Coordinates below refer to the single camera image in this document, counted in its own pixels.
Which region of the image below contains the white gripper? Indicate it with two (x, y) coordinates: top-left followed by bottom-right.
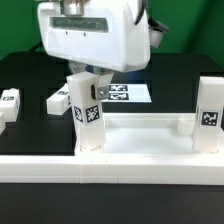
(37, 0), (150, 100)

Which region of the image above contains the white desk top tray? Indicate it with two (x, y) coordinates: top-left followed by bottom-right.
(76, 113), (224, 157)

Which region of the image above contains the white L-shaped fence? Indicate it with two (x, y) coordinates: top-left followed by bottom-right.
(0, 114), (224, 186)

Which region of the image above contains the white marker base plate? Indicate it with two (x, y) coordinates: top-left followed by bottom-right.
(106, 84), (152, 103)

